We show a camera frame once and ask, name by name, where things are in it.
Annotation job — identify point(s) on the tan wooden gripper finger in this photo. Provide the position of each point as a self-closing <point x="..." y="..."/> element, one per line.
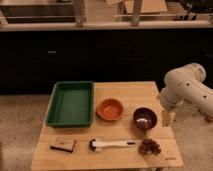
<point x="167" y="118"/>

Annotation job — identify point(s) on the dark brown bowl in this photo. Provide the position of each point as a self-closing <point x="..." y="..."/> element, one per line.
<point x="144" y="118"/>

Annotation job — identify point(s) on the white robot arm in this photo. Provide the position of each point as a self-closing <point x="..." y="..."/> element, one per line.
<point x="186" y="83"/>

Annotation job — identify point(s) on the green plastic tray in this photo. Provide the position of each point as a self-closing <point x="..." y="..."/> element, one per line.
<point x="71" y="105"/>

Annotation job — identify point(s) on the brown grape bunch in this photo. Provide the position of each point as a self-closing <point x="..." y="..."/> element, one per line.
<point x="149" y="146"/>

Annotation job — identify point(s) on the wooden table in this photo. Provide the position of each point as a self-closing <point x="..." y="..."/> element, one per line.
<point x="132" y="95"/>

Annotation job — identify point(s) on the orange bowl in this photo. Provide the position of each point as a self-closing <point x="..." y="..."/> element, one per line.
<point x="110" y="109"/>

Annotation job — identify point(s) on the brown wooden block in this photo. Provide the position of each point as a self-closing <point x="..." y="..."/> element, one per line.
<point x="63" y="144"/>

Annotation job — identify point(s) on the cardboard box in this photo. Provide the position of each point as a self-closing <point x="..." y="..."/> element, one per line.
<point x="148" y="6"/>

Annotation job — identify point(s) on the white handled brush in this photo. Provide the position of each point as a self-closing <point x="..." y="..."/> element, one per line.
<point x="98" y="145"/>

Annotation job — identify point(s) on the right wooden post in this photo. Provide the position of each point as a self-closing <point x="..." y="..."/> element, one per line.
<point x="137" y="4"/>

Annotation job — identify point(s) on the wooden post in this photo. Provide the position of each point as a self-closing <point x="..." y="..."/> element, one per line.
<point x="79" y="11"/>
<point x="137" y="4"/>

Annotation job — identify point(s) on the left wooden post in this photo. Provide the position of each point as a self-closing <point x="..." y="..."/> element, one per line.
<point x="79" y="11"/>

